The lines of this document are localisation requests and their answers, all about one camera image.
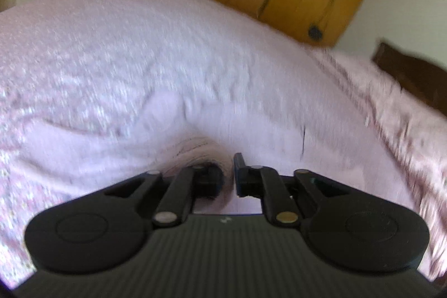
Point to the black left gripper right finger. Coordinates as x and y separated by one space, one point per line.
283 199

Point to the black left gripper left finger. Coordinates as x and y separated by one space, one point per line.
169 201

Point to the pink knitted sweater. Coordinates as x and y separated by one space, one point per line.
170 133

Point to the pink floral bed sheet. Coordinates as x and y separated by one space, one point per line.
92 65

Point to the black hanging bag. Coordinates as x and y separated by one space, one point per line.
315 33

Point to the pink quilted blanket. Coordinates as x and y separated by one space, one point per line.
414 134

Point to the dark wooden headboard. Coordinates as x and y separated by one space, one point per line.
425 80

